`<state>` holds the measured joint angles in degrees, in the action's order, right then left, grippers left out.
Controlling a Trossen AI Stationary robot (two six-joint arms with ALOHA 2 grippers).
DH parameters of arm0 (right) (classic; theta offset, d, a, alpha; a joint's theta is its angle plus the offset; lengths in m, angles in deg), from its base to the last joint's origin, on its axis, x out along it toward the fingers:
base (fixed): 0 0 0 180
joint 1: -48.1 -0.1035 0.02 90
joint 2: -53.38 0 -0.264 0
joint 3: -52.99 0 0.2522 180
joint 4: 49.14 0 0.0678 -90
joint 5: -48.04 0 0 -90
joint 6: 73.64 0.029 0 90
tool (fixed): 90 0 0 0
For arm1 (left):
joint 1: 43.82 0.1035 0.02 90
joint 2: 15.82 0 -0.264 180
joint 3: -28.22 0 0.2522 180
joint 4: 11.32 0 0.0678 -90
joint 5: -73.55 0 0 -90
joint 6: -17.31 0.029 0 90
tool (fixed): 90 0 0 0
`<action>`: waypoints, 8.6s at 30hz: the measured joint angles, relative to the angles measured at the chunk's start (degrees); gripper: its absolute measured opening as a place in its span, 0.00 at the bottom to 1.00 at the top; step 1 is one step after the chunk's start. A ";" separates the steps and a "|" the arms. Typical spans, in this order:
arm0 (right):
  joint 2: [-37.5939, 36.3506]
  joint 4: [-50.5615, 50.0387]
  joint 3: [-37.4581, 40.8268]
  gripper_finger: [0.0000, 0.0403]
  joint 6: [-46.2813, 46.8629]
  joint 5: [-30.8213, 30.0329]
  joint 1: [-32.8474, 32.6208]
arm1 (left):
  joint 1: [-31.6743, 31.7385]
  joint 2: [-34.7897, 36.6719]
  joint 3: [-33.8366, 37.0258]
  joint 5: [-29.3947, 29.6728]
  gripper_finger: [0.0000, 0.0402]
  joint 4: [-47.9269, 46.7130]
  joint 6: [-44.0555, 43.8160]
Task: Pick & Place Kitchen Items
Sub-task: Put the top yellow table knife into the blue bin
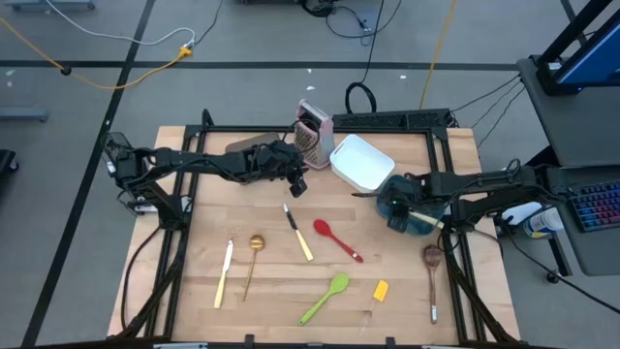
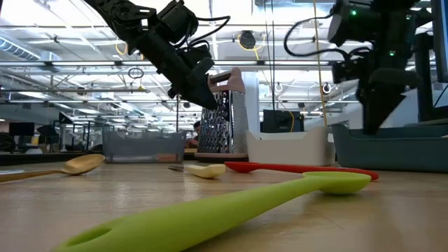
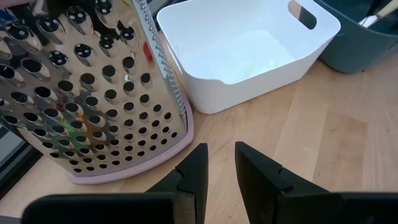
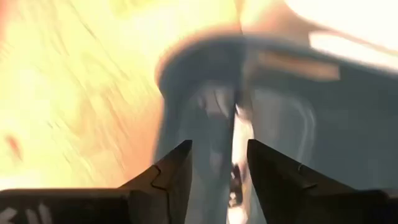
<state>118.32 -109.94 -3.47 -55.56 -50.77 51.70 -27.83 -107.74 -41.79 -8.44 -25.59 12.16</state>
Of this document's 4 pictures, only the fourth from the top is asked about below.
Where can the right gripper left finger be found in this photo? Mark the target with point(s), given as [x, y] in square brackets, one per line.
[174, 186]

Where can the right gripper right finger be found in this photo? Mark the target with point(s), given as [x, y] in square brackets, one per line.
[280, 186]

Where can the teal plastic bin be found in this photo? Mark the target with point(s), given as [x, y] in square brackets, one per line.
[342, 124]

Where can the white plastic bin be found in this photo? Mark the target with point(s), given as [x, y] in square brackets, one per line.
[357, 18]

